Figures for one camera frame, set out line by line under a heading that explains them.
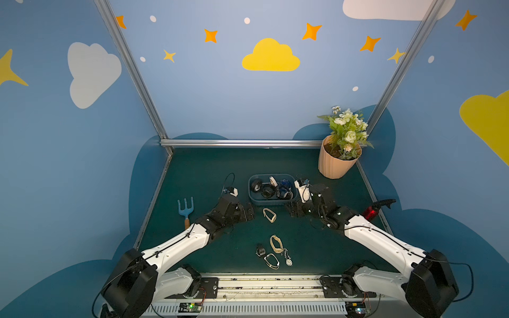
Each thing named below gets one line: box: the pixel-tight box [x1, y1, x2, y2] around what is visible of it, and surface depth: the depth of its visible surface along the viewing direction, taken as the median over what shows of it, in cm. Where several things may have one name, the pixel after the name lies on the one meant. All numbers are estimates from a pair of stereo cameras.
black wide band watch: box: [261, 183, 278, 200], surface depth 101 cm
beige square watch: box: [262, 207, 278, 224], surface depth 95 cm
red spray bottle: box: [362, 198, 397, 221], surface depth 86 cm
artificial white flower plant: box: [316, 105, 375, 160], surface depth 96 cm
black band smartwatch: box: [251, 178, 263, 193], surface depth 103 cm
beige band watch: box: [269, 234, 284, 254], surface depth 85 cm
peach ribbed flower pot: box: [318, 134, 362, 180], surface depth 101 cm
